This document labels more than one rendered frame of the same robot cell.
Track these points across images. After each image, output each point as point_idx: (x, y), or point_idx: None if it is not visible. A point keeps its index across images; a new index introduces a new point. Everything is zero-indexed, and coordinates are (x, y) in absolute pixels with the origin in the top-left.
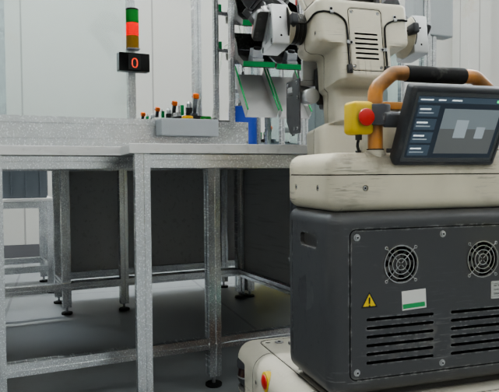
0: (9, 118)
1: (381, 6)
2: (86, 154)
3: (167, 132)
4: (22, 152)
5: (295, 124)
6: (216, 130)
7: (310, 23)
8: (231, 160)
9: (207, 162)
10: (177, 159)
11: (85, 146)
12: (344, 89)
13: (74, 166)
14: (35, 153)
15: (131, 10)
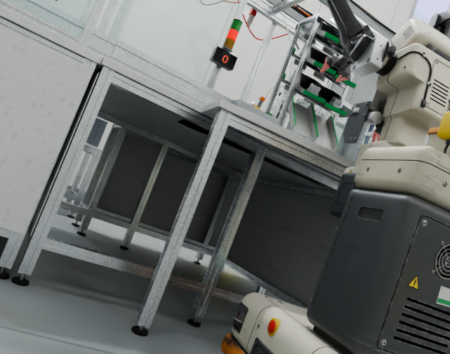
0: (130, 49)
1: None
2: (176, 100)
3: None
4: (132, 76)
5: (353, 135)
6: None
7: (401, 60)
8: (288, 147)
9: (271, 140)
10: (249, 128)
11: (177, 93)
12: (408, 120)
13: (163, 105)
14: (140, 81)
15: (237, 21)
